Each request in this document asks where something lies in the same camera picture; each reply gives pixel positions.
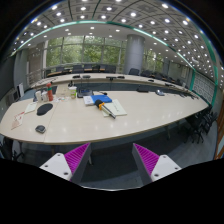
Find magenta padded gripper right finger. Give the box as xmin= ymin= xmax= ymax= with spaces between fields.
xmin=132 ymin=143 xmax=181 ymax=185

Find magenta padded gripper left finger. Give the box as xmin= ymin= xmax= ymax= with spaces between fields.
xmin=40 ymin=143 xmax=91 ymax=184

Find black computer mouse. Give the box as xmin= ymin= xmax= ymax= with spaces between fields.
xmin=35 ymin=125 xmax=46 ymax=134

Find black oval mouse pad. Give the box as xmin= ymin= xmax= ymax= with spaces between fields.
xmin=37 ymin=103 xmax=53 ymax=116

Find black office chair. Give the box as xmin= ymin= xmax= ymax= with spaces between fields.
xmin=186 ymin=105 xmax=217 ymax=141

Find white booklet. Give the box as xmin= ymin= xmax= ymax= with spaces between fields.
xmin=83 ymin=96 xmax=94 ymax=106

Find white paper sheets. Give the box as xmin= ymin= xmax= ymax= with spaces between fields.
xmin=105 ymin=99 xmax=127 ymax=116

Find red white leaflet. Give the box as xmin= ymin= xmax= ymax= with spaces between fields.
xmin=11 ymin=112 xmax=24 ymax=129

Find white paper cup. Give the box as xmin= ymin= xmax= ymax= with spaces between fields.
xmin=69 ymin=86 xmax=77 ymax=99

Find red water bottle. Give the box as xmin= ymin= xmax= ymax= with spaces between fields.
xmin=46 ymin=83 xmax=53 ymax=101

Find grey round pillar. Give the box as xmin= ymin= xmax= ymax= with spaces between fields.
xmin=123 ymin=34 xmax=145 ymax=74

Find orange handled tool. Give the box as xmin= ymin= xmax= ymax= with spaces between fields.
xmin=95 ymin=100 xmax=116 ymax=118

